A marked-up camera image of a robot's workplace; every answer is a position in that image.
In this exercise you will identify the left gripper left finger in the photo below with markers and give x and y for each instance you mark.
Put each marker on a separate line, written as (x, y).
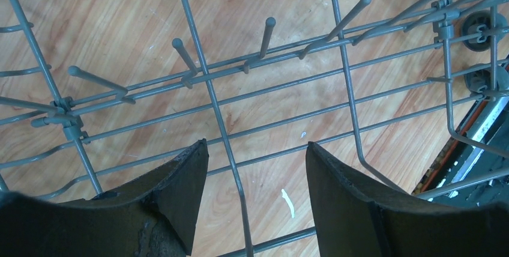
(155, 214)

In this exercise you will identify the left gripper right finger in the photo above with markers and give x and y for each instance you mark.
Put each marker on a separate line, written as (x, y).
(355, 215)

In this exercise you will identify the grey wire dish rack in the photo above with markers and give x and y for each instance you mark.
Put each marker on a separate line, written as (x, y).
(95, 93)

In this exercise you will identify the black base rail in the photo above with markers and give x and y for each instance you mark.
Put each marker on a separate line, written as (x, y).
(486, 122)

